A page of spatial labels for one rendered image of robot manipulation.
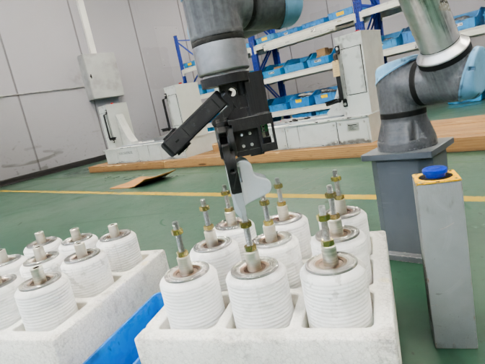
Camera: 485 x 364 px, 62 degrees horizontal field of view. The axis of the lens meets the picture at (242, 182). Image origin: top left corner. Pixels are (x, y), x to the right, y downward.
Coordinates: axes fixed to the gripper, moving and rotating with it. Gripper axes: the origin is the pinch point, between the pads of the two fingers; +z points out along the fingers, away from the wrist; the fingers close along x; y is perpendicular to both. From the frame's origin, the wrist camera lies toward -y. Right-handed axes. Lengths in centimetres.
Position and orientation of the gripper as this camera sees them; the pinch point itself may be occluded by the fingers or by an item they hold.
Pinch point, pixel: (238, 212)
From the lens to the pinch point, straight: 61.2
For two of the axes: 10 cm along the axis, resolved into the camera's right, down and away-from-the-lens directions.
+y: 9.8, -2.1, 0.5
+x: -0.9, -1.7, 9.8
